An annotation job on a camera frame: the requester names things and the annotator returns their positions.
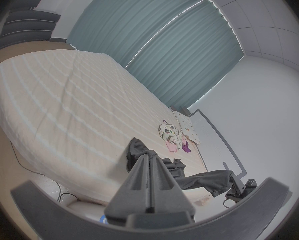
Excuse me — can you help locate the white printed garment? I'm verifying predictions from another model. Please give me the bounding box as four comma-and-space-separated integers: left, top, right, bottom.
159, 123, 183, 144

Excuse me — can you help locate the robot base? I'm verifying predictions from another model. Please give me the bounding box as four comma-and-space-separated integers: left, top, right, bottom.
66, 200, 110, 226

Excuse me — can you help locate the bed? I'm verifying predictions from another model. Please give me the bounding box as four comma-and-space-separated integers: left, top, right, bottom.
0, 49, 247, 207

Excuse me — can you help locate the black T-shirt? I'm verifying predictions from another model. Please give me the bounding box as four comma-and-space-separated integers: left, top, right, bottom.
126, 137, 233, 198

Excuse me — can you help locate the blue-green curtain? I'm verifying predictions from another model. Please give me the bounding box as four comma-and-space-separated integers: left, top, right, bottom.
67, 0, 206, 68
126, 0, 245, 109

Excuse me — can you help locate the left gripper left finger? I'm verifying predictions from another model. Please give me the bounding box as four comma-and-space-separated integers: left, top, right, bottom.
104, 153, 150, 226

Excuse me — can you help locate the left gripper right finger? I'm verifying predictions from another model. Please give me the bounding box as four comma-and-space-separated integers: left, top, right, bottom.
150, 153, 195, 222

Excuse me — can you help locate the grey bedside table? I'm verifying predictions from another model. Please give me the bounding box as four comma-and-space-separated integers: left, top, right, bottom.
171, 105, 191, 116

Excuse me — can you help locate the white printed pillow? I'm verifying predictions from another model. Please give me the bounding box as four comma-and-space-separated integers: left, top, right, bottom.
173, 110, 201, 144

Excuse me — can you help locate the pink garment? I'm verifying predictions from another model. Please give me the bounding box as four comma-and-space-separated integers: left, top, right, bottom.
166, 140, 179, 154

